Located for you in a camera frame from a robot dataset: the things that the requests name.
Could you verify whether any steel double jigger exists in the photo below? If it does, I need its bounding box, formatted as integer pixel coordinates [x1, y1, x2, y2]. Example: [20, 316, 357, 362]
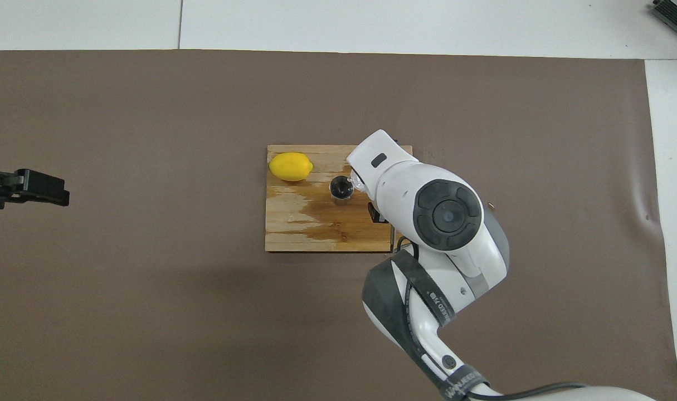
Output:
[329, 175, 354, 205]

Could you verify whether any grey ribbed metal box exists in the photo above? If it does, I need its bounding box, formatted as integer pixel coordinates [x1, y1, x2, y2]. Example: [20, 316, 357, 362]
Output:
[650, 0, 677, 31]

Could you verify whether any yellow lemon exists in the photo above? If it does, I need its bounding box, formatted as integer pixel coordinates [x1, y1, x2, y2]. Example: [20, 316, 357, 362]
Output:
[269, 152, 314, 182]

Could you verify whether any brown table mat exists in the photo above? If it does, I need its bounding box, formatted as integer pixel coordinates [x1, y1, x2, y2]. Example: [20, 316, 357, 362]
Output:
[0, 49, 677, 401]

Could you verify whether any wooden cutting board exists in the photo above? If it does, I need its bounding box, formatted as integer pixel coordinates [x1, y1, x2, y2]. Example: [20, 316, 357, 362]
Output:
[265, 145, 414, 253]

